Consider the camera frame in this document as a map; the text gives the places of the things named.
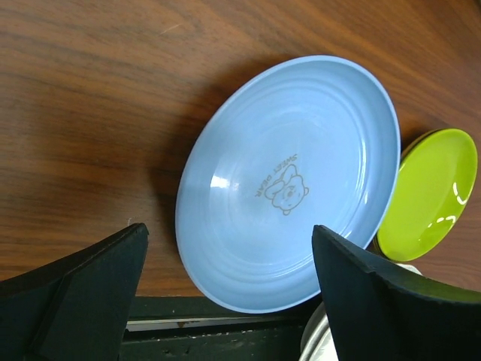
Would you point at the blue plate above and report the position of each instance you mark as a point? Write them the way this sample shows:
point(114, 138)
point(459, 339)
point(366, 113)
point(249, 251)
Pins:
point(312, 141)

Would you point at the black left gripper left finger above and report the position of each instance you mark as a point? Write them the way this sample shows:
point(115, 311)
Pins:
point(77, 307)

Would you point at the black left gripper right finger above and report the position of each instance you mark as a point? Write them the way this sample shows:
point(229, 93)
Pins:
point(436, 321)

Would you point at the lime green plate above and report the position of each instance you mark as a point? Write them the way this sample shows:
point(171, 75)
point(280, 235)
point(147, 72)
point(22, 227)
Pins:
point(436, 178)

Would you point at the white scalloped deep plate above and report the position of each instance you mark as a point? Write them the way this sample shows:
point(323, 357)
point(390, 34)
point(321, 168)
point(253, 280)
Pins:
point(317, 334)

